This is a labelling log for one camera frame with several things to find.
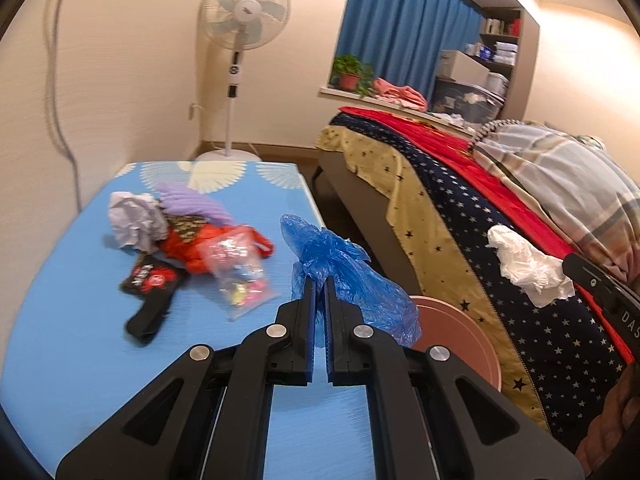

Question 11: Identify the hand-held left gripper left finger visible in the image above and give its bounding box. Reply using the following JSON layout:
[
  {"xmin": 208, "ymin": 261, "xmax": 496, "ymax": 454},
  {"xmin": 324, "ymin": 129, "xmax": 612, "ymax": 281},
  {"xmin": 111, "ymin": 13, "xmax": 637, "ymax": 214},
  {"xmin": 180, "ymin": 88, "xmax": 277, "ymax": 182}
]
[{"xmin": 55, "ymin": 276, "xmax": 318, "ymax": 480}]

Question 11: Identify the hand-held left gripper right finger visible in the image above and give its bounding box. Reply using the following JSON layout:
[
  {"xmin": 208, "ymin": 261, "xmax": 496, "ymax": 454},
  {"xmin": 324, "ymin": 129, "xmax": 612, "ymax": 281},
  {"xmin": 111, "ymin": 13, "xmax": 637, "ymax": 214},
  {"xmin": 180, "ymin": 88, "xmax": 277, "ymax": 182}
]
[{"xmin": 324, "ymin": 276, "xmax": 586, "ymax": 480}]

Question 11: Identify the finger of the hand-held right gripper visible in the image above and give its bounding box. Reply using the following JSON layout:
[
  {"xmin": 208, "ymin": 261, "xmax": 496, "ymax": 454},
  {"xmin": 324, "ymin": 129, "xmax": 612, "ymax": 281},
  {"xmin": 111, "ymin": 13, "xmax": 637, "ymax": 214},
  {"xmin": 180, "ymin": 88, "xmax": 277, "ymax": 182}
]
[{"xmin": 562, "ymin": 254, "xmax": 640, "ymax": 307}]

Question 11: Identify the white tissue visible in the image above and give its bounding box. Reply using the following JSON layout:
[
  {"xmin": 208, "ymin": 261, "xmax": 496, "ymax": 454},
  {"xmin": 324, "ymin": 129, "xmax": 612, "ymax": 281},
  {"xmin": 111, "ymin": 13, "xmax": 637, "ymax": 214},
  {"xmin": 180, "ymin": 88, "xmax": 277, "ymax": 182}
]
[{"xmin": 486, "ymin": 225, "xmax": 576, "ymax": 308}]

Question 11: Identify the blue plastic bag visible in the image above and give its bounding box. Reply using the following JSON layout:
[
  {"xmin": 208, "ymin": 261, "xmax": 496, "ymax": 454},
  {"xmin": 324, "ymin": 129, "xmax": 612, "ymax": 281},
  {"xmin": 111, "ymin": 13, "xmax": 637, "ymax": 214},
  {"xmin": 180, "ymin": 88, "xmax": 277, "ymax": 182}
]
[{"xmin": 280, "ymin": 214, "xmax": 423, "ymax": 347}]

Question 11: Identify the clear bag with colourful bits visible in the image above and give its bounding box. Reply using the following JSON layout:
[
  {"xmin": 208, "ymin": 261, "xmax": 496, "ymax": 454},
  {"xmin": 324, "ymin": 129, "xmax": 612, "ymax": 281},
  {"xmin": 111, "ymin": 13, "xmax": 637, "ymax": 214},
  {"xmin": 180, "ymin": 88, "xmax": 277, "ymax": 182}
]
[{"xmin": 197, "ymin": 225, "xmax": 281, "ymax": 322}]

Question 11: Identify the pink plastic basin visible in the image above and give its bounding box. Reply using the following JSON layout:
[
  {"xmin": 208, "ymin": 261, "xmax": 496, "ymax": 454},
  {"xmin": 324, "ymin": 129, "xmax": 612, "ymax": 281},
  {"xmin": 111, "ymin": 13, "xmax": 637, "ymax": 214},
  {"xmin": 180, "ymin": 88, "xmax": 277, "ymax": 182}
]
[{"xmin": 410, "ymin": 296, "xmax": 502, "ymax": 393}]

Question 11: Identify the red patterned cloth bag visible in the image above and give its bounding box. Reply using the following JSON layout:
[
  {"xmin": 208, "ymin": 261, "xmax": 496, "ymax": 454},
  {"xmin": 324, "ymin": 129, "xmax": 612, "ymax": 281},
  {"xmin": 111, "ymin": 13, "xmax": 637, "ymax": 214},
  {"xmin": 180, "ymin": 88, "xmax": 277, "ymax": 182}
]
[{"xmin": 160, "ymin": 217, "xmax": 275, "ymax": 276}]

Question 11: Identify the black red sock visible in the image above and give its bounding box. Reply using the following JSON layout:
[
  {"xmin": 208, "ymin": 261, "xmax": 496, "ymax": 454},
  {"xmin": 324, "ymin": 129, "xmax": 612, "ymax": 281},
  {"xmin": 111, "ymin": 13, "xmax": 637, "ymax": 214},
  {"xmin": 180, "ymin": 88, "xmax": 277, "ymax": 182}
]
[{"xmin": 119, "ymin": 255, "xmax": 188, "ymax": 346}]

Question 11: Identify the dark gold patterned wrapper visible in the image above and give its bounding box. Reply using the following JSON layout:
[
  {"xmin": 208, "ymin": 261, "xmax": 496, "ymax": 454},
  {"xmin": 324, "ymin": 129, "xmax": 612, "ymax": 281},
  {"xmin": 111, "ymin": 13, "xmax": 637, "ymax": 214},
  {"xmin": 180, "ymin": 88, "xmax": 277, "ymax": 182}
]
[{"xmin": 167, "ymin": 214, "xmax": 211, "ymax": 236}]

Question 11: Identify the white paper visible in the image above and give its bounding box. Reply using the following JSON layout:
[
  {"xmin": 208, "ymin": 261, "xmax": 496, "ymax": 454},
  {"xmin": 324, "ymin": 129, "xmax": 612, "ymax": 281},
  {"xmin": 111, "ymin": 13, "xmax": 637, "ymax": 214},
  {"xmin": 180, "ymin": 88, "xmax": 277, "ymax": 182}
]
[{"xmin": 107, "ymin": 191, "xmax": 171, "ymax": 253}]

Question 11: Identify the striped grey quilt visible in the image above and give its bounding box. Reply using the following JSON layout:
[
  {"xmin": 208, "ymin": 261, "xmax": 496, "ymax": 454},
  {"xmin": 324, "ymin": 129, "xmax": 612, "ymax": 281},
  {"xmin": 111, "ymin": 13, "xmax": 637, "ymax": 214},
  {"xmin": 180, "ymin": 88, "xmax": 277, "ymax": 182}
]
[{"xmin": 472, "ymin": 120, "xmax": 640, "ymax": 281}]

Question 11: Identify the navy star bed cover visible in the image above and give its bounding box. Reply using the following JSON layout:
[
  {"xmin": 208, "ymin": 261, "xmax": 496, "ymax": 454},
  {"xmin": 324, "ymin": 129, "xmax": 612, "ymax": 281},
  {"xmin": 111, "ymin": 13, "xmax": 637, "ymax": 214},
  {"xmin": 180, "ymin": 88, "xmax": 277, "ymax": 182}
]
[{"xmin": 315, "ymin": 107, "xmax": 640, "ymax": 433}]

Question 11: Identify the purple cloth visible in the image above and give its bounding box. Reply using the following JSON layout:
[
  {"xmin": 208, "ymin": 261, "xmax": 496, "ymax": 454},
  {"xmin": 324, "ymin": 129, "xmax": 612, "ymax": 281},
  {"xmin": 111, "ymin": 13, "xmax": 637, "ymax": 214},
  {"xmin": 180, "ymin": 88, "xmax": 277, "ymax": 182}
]
[{"xmin": 157, "ymin": 181, "xmax": 236, "ymax": 226}]

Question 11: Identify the red blanket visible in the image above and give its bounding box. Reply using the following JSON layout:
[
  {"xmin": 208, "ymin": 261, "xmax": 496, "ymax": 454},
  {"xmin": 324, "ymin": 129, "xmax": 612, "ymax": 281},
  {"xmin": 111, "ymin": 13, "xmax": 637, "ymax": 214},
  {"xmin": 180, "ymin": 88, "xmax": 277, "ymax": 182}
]
[{"xmin": 340, "ymin": 105, "xmax": 636, "ymax": 366}]

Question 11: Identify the grey translucent storage box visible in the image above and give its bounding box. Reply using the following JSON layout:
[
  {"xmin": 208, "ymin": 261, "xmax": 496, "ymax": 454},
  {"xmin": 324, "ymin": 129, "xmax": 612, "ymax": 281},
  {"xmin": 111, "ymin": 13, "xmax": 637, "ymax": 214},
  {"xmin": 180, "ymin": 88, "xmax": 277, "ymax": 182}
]
[{"xmin": 431, "ymin": 77, "xmax": 503, "ymax": 123}]

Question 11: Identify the wooden shelf unit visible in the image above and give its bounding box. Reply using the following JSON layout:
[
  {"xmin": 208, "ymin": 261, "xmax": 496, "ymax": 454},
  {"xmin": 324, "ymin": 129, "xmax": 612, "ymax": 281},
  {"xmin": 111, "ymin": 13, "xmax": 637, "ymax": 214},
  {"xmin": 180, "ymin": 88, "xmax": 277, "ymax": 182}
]
[{"xmin": 477, "ymin": 6, "xmax": 523, "ymax": 96}]

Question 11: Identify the white cardboard box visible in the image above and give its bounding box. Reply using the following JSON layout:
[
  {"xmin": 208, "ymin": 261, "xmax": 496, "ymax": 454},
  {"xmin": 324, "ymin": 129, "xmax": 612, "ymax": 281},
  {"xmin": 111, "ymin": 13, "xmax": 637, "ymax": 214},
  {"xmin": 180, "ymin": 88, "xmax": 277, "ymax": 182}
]
[{"xmin": 437, "ymin": 49, "xmax": 491, "ymax": 90}]

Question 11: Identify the pink cloth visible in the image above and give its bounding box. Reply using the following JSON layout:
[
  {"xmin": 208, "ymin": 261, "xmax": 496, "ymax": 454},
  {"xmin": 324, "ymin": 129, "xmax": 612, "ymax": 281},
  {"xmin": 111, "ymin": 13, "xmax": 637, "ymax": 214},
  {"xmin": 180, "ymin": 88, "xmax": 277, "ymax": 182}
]
[{"xmin": 372, "ymin": 77, "xmax": 430, "ymax": 112}]

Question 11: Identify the potted green plant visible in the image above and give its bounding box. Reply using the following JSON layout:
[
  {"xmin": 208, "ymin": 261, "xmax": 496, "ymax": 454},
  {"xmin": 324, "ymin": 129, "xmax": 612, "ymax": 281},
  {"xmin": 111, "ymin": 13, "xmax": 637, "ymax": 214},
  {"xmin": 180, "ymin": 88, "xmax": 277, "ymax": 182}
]
[{"xmin": 330, "ymin": 54, "xmax": 376, "ymax": 98}]

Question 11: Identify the blue curtain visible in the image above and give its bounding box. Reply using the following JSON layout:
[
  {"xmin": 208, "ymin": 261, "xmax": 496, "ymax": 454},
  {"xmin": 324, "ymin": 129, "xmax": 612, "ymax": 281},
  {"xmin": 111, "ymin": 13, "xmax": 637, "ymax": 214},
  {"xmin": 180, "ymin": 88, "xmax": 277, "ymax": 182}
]
[{"xmin": 336, "ymin": 0, "xmax": 483, "ymax": 96}]

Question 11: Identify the white standing fan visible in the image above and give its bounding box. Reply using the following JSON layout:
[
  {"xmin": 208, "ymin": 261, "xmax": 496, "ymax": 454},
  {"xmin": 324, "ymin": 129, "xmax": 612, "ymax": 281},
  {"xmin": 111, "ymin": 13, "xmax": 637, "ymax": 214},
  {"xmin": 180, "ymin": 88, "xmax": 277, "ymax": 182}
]
[{"xmin": 194, "ymin": 0, "xmax": 292, "ymax": 163}]

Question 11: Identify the dark bed frame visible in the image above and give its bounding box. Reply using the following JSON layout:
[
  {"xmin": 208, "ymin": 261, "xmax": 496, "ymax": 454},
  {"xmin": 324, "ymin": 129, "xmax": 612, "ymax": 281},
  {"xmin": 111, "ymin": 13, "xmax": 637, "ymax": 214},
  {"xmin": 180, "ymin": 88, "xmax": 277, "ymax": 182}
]
[{"xmin": 315, "ymin": 150, "xmax": 426, "ymax": 296}]

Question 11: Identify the striped braided cord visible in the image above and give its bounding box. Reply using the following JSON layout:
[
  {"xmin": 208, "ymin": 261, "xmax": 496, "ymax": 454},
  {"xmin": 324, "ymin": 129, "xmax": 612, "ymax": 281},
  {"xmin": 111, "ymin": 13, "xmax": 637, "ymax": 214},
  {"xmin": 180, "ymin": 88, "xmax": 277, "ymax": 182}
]
[{"xmin": 470, "ymin": 119, "xmax": 523, "ymax": 153}]

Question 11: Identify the grey wall cable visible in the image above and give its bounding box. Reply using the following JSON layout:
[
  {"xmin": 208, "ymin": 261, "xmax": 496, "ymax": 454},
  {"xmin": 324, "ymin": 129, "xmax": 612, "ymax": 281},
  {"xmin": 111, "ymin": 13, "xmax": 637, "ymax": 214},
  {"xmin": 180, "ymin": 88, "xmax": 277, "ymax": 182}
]
[{"xmin": 42, "ymin": 0, "xmax": 83, "ymax": 211}]

